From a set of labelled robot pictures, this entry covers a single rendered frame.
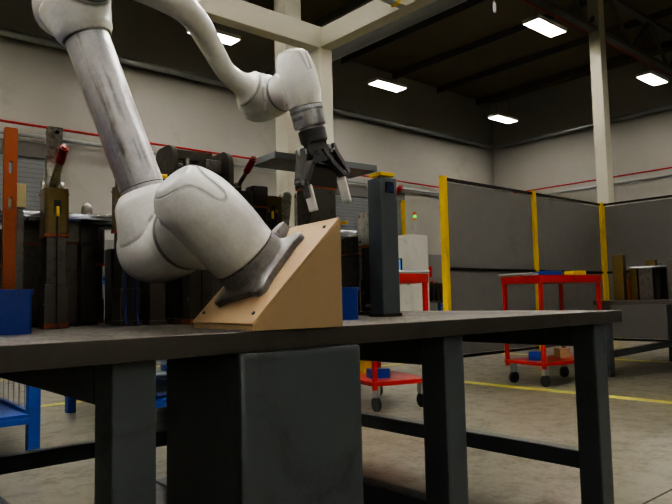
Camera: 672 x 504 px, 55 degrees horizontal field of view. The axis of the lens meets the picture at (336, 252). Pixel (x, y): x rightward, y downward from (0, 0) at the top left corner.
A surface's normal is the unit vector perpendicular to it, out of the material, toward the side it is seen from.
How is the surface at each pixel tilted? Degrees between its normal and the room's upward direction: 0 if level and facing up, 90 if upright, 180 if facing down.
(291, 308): 90
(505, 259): 90
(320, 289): 90
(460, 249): 90
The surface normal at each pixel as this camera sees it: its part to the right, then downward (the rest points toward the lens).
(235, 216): 0.58, -0.15
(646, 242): -0.76, -0.04
